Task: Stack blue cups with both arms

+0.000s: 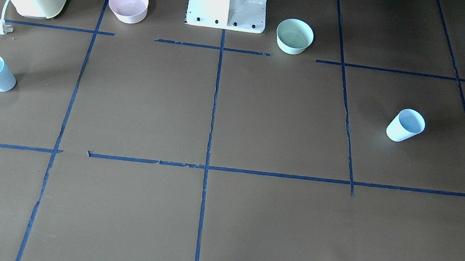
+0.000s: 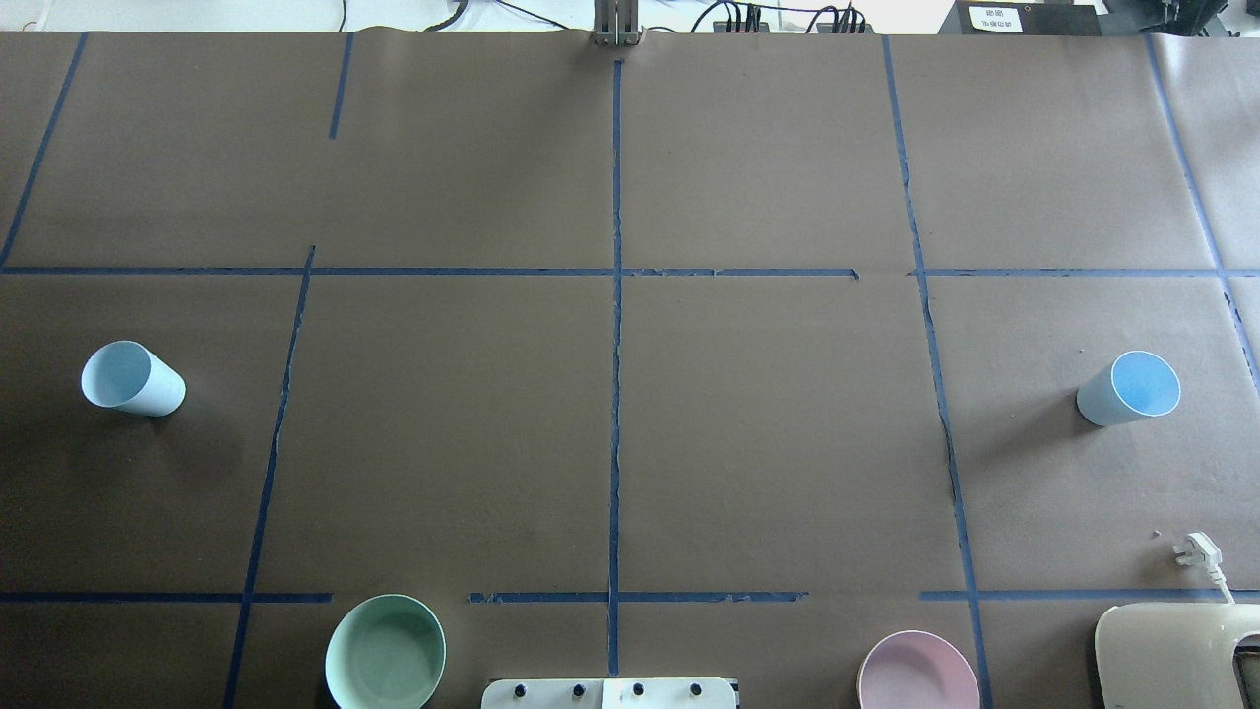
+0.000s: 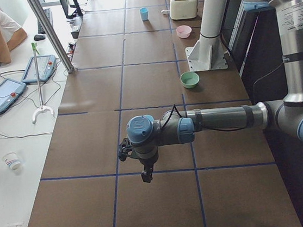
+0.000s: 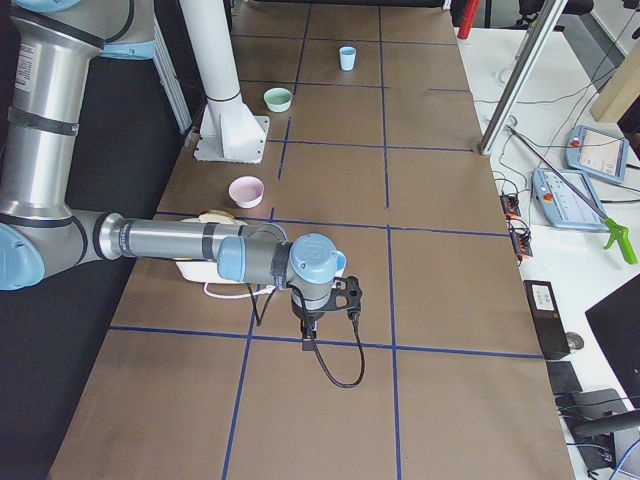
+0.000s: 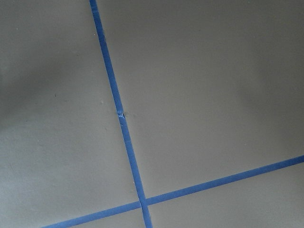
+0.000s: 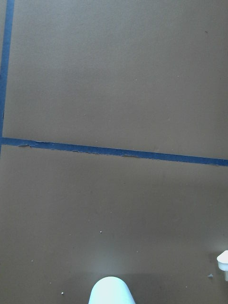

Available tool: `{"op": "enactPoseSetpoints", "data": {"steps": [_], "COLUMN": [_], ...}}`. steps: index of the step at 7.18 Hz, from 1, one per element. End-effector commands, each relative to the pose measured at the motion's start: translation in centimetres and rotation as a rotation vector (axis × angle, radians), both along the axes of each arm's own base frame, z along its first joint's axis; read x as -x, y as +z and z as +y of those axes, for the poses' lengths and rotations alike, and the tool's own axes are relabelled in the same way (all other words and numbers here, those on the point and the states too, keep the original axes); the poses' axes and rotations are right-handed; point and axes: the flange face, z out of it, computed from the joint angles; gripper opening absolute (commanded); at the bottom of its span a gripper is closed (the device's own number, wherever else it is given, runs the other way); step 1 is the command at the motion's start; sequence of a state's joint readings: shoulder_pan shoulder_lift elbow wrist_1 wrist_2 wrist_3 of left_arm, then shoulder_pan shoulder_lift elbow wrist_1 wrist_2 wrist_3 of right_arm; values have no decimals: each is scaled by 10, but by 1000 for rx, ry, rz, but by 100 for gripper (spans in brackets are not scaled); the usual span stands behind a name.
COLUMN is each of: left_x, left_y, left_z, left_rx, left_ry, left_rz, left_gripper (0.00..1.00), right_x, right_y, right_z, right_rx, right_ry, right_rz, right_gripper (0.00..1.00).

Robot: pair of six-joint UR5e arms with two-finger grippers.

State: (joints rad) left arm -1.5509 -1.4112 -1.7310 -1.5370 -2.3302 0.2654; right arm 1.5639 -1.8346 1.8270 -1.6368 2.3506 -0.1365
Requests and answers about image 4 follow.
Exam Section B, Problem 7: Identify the reach grabber tool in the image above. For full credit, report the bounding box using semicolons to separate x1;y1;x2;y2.
508;126;638;265

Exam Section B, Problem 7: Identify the red cylinder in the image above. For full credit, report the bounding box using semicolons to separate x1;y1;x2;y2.
457;0;481;40

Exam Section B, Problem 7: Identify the orange black connector board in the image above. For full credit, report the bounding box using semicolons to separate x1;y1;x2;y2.
499;193;533;264

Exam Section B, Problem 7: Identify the toast slice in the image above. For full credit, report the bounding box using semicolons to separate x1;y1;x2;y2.
198;210;236;224

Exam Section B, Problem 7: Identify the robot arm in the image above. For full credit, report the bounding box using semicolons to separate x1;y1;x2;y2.
1;1;361;351

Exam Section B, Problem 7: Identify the far teach pendant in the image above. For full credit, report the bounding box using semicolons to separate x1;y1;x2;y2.
565;125;630;185

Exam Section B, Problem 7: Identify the near teach pendant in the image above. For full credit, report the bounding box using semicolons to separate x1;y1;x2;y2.
531;168;607;231

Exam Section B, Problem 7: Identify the light blue cup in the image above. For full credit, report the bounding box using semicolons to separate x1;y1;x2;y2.
339;46;357;72
334;251;347;277

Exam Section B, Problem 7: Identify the cream toaster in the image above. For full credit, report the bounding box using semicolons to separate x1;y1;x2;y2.
176;217;246;284

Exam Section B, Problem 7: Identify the black camera cable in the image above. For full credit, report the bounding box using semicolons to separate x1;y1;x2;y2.
252;284;367;387

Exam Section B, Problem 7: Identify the teach pendant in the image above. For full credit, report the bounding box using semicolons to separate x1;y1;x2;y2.
531;168;607;231
565;125;630;185

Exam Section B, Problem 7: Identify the aluminium frame post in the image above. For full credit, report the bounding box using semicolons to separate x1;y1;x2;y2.
478;0;568;155

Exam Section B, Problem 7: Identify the black monitor corner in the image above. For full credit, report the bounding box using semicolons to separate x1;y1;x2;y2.
586;283;639;405

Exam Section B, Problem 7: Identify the pink bowl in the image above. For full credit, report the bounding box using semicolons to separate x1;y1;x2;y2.
228;176;265;209

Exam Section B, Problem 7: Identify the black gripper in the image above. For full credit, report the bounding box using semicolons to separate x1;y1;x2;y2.
291;289;325;349

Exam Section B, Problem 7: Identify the black box with label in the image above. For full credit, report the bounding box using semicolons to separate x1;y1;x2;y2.
523;280;570;360

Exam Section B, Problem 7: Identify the green bowl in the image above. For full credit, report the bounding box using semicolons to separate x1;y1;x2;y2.
263;87;293;113

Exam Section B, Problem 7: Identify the white camera mast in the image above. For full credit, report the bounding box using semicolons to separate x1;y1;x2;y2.
180;0;270;164

